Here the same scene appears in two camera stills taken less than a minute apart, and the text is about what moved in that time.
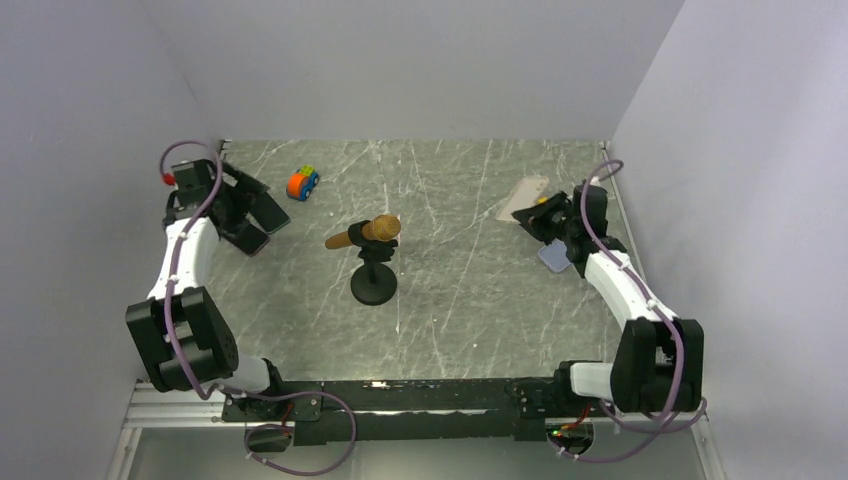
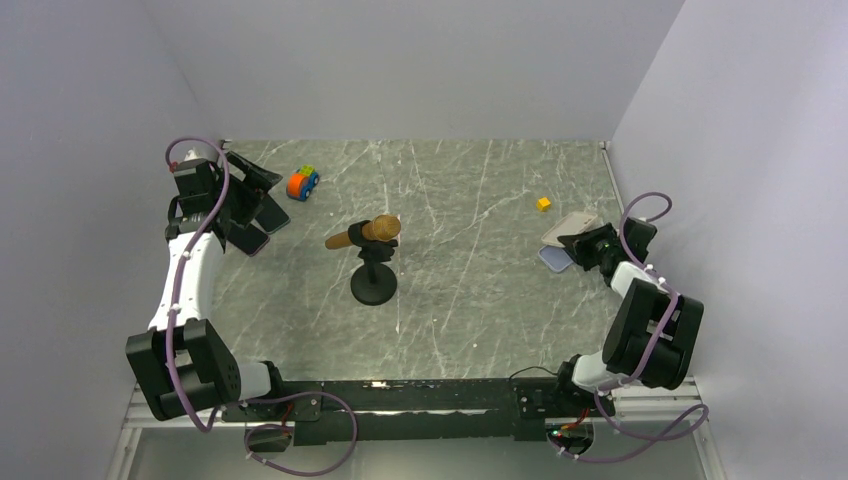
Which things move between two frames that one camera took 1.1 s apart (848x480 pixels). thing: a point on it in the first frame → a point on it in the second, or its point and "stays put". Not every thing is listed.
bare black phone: (268, 213) stays put
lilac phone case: (555, 255) stays put
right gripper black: (534, 220) → (579, 244)
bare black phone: (247, 238) stays put
